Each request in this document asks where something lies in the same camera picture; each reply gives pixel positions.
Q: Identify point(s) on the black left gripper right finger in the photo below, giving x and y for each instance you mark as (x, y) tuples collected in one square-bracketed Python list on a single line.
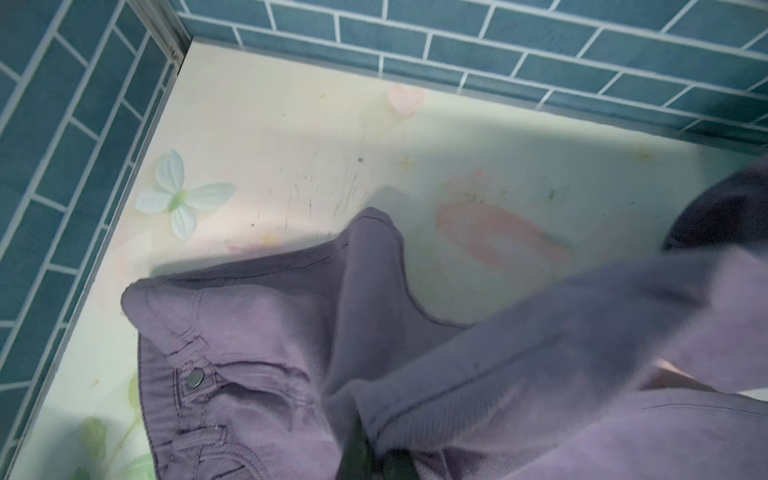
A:
[(399, 465)]

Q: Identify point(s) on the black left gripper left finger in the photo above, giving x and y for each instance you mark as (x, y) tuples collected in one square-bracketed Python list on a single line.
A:
[(358, 459)]

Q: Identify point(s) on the purple trousers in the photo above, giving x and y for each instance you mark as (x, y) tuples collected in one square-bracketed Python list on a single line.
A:
[(638, 370)]

